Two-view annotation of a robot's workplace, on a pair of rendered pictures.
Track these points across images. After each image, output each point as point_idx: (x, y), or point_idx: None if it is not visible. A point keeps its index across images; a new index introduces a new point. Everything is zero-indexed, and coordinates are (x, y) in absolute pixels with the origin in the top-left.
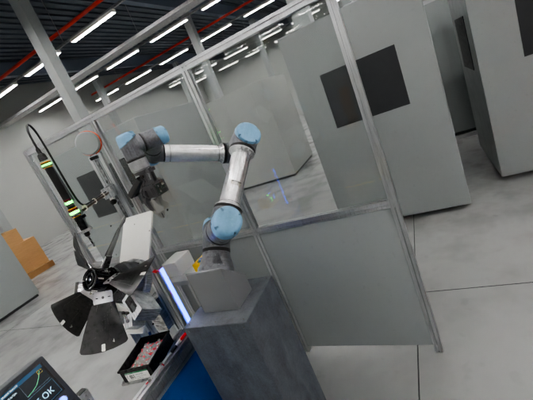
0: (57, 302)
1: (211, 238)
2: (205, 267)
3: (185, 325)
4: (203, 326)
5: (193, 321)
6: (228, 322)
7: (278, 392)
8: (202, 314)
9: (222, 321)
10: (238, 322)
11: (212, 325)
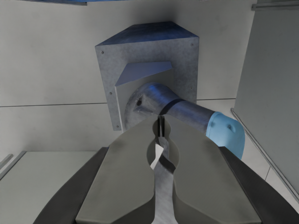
0: None
1: (155, 167)
2: (127, 125)
3: (99, 46)
4: (102, 79)
5: (110, 53)
6: (111, 111)
7: None
8: (123, 62)
9: (113, 102)
10: (112, 122)
11: (106, 92)
